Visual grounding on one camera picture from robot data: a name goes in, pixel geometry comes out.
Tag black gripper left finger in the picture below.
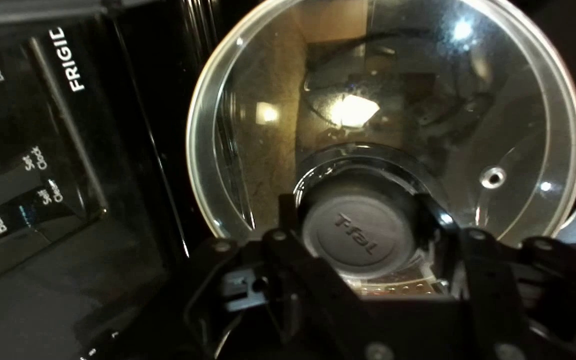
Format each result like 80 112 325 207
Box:
185 194 362 360

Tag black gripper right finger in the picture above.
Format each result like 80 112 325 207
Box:
434 214 576 360

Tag black electric stove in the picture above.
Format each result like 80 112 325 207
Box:
0 0 576 360

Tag big glass lid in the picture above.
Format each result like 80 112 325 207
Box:
186 0 576 281

